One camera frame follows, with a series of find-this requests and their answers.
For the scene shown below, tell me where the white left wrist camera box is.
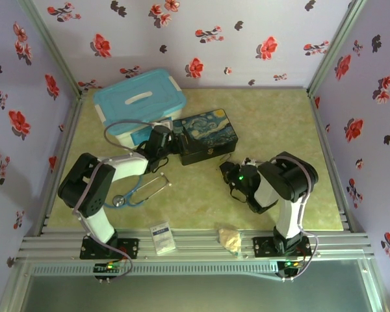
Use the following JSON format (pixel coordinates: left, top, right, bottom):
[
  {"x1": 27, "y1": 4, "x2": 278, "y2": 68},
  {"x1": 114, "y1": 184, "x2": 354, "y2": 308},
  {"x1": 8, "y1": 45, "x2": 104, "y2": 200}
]
[{"x1": 151, "y1": 119, "x2": 174, "y2": 130}]

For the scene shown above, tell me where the grey left arm cable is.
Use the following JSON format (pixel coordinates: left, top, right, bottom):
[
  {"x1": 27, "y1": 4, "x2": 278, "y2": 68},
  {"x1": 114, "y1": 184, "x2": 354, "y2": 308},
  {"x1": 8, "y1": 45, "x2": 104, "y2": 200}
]
[{"x1": 71, "y1": 118, "x2": 160, "y2": 283}]

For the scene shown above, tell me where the aluminium frame corner post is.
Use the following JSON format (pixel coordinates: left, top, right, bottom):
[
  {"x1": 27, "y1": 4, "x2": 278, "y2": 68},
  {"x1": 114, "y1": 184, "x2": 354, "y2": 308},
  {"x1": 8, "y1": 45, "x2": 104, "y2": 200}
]
[
  {"x1": 306, "y1": 0, "x2": 368, "y2": 98},
  {"x1": 18, "y1": 0, "x2": 85, "y2": 98}
]

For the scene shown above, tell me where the aluminium side frame rail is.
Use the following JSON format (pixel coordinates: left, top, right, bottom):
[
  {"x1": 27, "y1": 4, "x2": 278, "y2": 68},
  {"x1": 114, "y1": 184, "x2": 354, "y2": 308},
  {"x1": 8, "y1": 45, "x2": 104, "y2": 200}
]
[
  {"x1": 308, "y1": 93, "x2": 367, "y2": 233},
  {"x1": 25, "y1": 93, "x2": 85, "y2": 238}
]

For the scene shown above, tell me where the blue tube stethoscope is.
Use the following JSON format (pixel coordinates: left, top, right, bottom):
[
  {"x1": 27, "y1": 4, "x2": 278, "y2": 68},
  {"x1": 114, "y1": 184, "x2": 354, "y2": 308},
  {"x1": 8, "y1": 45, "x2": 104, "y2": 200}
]
[{"x1": 103, "y1": 173, "x2": 174, "y2": 209}]

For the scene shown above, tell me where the aluminium front frame rail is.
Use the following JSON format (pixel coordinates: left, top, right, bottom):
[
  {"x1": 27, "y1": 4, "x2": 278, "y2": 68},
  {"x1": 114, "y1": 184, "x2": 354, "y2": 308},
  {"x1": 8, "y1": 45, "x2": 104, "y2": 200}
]
[{"x1": 18, "y1": 226, "x2": 375, "y2": 261}]

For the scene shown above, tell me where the white flat paper packet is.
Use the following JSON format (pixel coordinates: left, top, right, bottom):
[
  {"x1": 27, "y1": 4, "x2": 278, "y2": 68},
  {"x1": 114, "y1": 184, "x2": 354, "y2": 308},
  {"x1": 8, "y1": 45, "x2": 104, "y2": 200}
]
[{"x1": 149, "y1": 221, "x2": 177, "y2": 256}]

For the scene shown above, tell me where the blue lidded plastic storage box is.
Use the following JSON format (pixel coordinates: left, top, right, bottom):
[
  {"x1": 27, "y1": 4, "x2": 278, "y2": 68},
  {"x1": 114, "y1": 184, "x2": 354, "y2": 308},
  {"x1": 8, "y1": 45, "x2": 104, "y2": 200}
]
[{"x1": 93, "y1": 67, "x2": 187, "y2": 151}]

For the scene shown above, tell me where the grey slotted cable duct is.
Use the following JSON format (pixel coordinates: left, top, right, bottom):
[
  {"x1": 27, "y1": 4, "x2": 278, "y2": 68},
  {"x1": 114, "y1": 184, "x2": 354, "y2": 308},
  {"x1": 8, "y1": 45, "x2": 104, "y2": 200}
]
[{"x1": 30, "y1": 262, "x2": 281, "y2": 278}]

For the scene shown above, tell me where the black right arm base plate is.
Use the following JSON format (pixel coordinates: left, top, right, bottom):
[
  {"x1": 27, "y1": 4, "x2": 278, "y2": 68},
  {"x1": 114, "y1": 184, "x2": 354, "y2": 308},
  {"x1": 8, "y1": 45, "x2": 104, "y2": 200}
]
[{"x1": 252, "y1": 236, "x2": 313, "y2": 258}]

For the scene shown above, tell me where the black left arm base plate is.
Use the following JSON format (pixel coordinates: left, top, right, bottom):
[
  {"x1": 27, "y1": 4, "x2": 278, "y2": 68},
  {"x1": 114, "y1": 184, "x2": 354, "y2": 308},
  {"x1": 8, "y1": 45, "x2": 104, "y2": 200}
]
[{"x1": 79, "y1": 237, "x2": 140, "y2": 261}]

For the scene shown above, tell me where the starry night print tin box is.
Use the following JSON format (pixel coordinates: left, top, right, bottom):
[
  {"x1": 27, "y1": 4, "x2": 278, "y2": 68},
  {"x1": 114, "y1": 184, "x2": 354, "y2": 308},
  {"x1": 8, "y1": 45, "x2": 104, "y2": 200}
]
[{"x1": 172, "y1": 108, "x2": 240, "y2": 167}]

